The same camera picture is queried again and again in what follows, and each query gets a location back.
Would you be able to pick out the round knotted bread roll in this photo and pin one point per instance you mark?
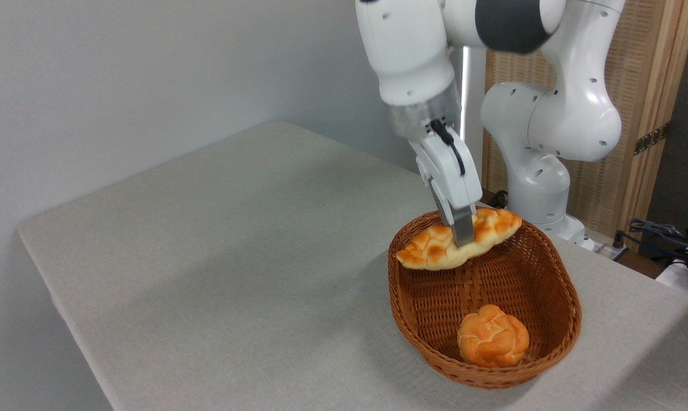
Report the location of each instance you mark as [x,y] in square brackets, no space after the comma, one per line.
[492,338]

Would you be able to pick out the white power strip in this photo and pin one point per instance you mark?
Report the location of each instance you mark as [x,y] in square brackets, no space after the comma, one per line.
[609,250]

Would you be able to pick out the brown wicker basket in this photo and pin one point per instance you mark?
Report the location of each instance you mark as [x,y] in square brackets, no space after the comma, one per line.
[435,319]

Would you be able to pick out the long braided bread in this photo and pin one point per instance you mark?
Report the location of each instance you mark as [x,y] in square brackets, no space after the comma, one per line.
[429,251]

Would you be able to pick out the brass screen hinge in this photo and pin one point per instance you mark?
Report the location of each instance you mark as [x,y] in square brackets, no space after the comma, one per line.
[651,139]

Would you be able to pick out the grey tablecloth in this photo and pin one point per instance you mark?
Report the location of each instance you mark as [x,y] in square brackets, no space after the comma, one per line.
[206,257]

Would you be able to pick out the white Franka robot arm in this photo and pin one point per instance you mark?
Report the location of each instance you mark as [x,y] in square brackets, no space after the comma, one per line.
[406,51]

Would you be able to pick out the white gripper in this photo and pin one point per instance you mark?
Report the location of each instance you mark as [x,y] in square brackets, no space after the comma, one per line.
[452,171]

